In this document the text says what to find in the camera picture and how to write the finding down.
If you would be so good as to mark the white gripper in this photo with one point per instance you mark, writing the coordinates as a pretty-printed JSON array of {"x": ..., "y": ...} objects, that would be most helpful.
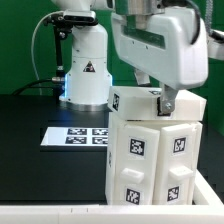
[{"x": 172, "y": 49}]

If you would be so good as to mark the white cabinet door block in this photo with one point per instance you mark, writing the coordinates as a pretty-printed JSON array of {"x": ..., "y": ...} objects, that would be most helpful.
[{"x": 140, "y": 103}]

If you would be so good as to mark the white cabinet door panel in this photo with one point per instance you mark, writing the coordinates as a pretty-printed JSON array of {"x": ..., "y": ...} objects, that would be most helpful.
[
  {"x": 175, "y": 170},
  {"x": 136, "y": 156}
]

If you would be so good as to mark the white cabinet body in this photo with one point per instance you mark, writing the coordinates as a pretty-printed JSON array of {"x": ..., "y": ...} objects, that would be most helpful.
[{"x": 115, "y": 122}]

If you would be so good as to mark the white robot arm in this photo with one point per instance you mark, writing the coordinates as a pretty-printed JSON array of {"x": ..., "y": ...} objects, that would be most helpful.
[{"x": 90, "y": 42}]

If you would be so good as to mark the white marker sheet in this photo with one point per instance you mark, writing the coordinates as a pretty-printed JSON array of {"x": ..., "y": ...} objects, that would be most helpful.
[{"x": 75, "y": 136}]

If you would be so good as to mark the white L-shaped workspace border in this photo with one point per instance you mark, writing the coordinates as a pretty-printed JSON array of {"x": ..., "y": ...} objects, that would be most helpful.
[{"x": 209, "y": 211}]

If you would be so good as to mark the black camera on stand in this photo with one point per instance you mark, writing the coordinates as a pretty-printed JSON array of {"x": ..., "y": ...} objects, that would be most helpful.
[{"x": 63, "y": 22}]

